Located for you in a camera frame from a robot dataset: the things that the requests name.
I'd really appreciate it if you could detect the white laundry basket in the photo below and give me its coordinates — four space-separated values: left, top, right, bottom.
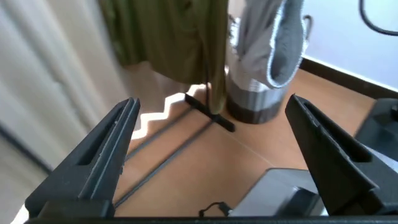
225 14 313 124

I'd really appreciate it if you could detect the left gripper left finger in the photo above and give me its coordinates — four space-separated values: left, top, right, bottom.
24 97 141 218

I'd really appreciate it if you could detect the black cable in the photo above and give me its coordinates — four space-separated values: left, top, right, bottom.
359 0 398 37
198 201 233 218

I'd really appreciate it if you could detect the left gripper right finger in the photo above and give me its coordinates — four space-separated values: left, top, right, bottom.
285 94 398 216

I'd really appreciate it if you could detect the green shirt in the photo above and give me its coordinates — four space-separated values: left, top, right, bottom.
98 0 229 115

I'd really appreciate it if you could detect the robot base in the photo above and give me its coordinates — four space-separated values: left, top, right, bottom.
229 98 398 217

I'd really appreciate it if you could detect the black clothes rack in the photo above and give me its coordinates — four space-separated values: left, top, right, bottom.
0 27 236 208

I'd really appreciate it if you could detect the pale grey garment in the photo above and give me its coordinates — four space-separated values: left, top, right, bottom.
235 0 306 90

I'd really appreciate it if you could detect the beige curtain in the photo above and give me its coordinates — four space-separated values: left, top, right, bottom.
0 0 133 224

